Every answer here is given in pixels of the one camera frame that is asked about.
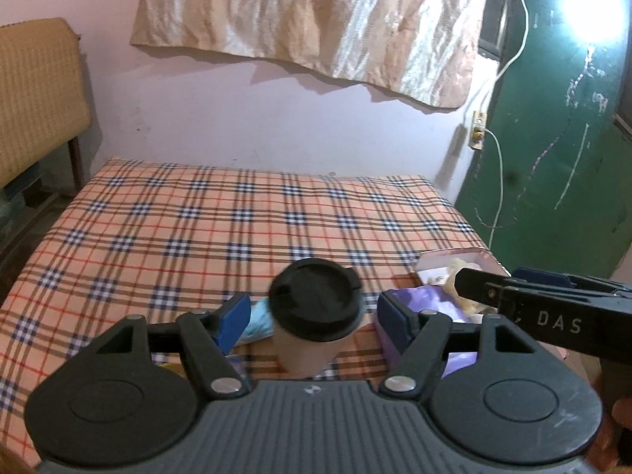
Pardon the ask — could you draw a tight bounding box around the wall socket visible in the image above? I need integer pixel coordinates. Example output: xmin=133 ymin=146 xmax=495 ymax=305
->
xmin=468 ymin=110 xmax=487 ymax=152

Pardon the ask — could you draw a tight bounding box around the purple tissue pack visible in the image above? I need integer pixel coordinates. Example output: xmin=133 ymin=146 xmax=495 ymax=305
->
xmin=376 ymin=285 xmax=497 ymax=381

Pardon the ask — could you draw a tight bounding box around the plaid blanket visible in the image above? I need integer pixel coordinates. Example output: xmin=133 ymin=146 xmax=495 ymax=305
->
xmin=0 ymin=158 xmax=510 ymax=455

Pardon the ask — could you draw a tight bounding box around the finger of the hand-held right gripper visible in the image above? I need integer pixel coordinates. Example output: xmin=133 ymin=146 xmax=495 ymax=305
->
xmin=453 ymin=267 xmax=519 ymax=313
xmin=511 ymin=267 xmax=632 ymax=291

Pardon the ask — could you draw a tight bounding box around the beige cup with black lid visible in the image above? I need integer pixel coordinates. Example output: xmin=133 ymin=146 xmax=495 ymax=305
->
xmin=267 ymin=258 xmax=365 ymax=377

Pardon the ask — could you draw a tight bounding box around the beige satin wall cloth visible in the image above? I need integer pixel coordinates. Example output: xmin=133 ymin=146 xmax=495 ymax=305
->
xmin=131 ymin=0 xmax=495 ymax=109

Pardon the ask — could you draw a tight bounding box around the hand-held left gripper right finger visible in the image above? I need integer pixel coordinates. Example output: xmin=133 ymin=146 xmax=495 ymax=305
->
xmin=378 ymin=290 xmax=541 ymax=401

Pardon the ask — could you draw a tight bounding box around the tan woven mat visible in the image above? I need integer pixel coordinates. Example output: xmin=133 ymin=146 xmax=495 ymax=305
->
xmin=0 ymin=17 xmax=92 ymax=191

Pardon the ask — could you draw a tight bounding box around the person's right hand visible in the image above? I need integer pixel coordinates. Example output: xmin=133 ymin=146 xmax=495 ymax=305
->
xmin=595 ymin=359 xmax=632 ymax=474

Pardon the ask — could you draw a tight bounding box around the green door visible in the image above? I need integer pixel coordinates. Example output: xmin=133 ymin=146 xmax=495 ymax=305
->
xmin=454 ymin=0 xmax=632 ymax=283

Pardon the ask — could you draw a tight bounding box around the dark window frame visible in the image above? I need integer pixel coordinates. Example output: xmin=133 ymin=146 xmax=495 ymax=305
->
xmin=478 ymin=0 xmax=514 ymax=61

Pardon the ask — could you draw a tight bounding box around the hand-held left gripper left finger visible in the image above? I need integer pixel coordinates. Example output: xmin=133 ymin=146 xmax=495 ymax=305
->
xmin=91 ymin=293 xmax=252 ymax=398

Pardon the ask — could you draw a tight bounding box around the blue face mask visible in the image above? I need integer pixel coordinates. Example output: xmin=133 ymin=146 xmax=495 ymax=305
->
xmin=239 ymin=299 xmax=277 ymax=345

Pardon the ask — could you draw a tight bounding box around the white cable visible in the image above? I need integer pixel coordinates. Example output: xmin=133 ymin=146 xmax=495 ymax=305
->
xmin=481 ymin=0 xmax=530 ymax=256

